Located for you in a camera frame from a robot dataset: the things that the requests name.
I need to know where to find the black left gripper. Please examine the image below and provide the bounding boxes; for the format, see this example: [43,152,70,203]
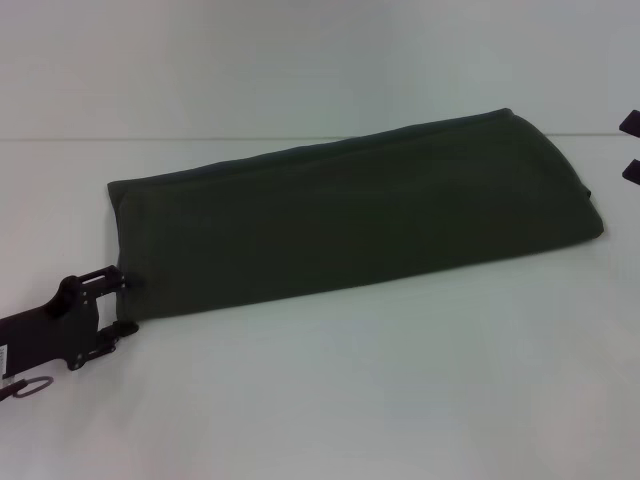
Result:
[0,266,145,378]

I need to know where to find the dark green shirt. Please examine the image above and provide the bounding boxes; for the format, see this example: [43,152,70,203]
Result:
[106,106,606,322]

